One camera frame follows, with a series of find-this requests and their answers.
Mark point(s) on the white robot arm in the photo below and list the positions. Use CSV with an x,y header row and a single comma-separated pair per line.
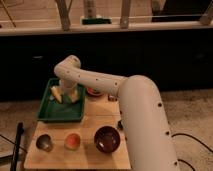
x,y
145,124

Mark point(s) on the green box on shelf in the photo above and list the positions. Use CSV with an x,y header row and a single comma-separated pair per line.
x,y
94,21

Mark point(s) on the green pepper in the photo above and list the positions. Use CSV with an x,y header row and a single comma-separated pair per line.
x,y
67,99

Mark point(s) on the orange bowl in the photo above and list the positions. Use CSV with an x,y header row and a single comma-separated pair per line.
x,y
93,92

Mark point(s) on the dark purple bowl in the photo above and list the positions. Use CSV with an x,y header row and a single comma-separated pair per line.
x,y
107,139

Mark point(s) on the black pole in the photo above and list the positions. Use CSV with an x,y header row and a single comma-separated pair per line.
x,y
16,148

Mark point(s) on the orange fruit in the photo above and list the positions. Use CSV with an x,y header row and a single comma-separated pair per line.
x,y
72,141

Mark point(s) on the wooden shelf rail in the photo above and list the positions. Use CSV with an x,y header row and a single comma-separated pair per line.
x,y
105,28

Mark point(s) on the brown wooden block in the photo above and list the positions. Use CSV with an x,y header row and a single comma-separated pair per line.
x,y
112,98

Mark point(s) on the green plastic tray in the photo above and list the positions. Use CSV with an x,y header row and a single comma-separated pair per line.
x,y
51,110

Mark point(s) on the metal cup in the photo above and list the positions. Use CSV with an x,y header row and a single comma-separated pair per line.
x,y
44,142

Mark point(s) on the yellow corn cob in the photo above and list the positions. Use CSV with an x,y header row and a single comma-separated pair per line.
x,y
55,92

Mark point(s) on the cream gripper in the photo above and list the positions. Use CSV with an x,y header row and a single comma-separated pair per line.
x,y
69,88

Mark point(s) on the white handled brush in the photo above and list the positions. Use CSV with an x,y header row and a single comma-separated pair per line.
x,y
120,125

